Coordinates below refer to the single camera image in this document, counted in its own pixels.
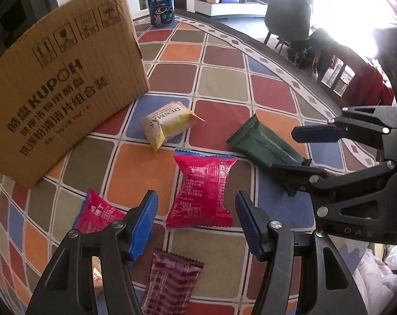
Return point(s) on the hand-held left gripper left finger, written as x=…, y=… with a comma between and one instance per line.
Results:
x=142, y=229

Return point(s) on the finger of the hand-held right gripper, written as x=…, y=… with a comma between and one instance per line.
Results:
x=300, y=174
x=316, y=134

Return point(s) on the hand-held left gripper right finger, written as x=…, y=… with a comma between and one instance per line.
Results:
x=251, y=228

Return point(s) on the dark green snack packet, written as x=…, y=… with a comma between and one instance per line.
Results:
x=260, y=141

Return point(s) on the magenta snack packet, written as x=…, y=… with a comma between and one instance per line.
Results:
x=201, y=190

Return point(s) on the brown cardboard box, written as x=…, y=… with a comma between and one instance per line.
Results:
x=60, y=78

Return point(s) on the pink snack packet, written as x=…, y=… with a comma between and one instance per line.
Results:
x=96, y=213

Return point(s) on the maroon striped snack packet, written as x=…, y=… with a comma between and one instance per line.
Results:
x=172, y=282

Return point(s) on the tan orange snack packet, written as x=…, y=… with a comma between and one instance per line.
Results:
x=97, y=275

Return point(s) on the white plastic bag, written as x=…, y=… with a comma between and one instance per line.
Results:
x=375, y=275

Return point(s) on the red cloth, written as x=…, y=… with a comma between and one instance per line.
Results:
x=374, y=85

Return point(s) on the brown wooden chair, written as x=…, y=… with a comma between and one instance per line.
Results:
x=329, y=59

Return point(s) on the dark green cloth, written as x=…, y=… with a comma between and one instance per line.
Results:
x=308, y=47

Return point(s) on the pale yellow snack packet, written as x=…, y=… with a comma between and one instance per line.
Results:
x=167, y=121

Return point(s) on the colourful checkered table mat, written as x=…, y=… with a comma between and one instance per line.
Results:
x=218, y=82

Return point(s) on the dark grey armchair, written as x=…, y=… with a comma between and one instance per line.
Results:
x=287, y=10

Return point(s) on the white low cabinet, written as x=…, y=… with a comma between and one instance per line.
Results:
x=231, y=5

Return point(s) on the blue soda can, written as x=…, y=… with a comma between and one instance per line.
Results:
x=161, y=6

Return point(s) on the dark glass sliding door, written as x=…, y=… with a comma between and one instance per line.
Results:
x=14, y=16

